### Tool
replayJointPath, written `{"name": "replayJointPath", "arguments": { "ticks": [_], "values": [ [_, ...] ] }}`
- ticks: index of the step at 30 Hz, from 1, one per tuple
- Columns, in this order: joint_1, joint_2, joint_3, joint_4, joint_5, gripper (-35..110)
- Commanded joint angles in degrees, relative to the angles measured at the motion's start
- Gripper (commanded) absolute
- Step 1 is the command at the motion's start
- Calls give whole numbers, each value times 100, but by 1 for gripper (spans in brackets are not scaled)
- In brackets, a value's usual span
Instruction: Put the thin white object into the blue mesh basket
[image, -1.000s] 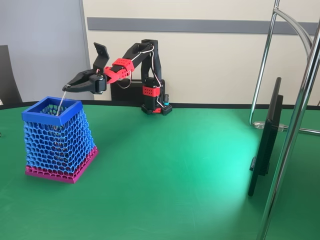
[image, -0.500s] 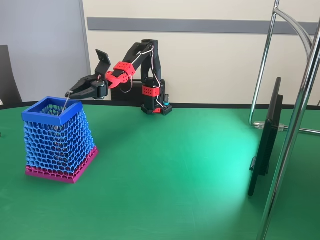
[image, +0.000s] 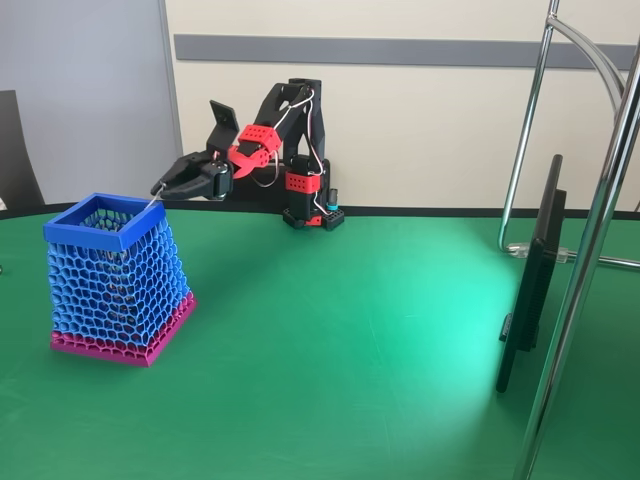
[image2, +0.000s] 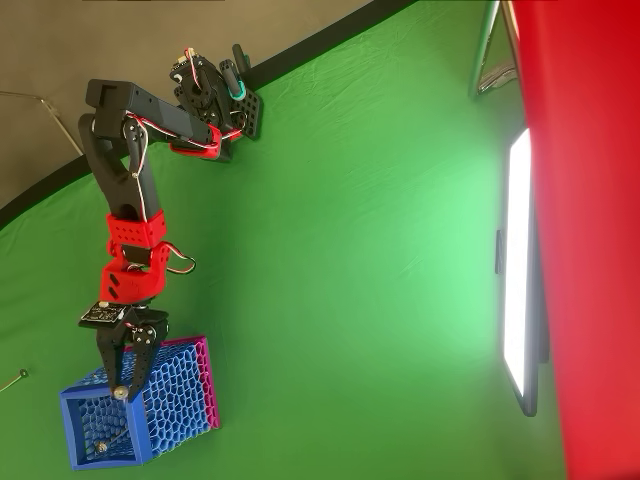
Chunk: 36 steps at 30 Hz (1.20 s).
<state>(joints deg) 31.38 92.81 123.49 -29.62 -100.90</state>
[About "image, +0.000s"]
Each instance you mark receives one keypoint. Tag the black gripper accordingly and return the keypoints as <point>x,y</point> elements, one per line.
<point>196,181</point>

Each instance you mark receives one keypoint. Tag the thin white stick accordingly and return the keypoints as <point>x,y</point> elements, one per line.
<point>156,196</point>

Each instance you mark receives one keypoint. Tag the black red robot arm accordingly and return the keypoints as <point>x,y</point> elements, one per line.
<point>302,182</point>

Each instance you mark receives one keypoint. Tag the blue magenta honeycomb basket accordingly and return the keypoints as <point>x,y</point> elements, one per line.
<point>115,300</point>

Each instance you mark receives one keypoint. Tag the black teal table clamp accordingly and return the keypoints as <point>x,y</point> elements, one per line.
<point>333,200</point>

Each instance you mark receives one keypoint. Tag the green table cloth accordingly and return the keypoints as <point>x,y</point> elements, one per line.
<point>350,375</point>

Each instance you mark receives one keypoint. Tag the black monitor on stand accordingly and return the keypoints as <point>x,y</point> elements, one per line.
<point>535,280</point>

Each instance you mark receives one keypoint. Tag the chrome tube stand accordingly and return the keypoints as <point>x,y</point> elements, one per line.
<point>570,320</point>

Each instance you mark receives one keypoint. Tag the black gripper camera mount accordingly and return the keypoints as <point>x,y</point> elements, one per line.
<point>225,122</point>

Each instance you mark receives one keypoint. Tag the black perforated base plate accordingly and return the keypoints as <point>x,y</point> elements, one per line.
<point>336,220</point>

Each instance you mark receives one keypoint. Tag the grey wall rail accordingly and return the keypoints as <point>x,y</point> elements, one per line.
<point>400,50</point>

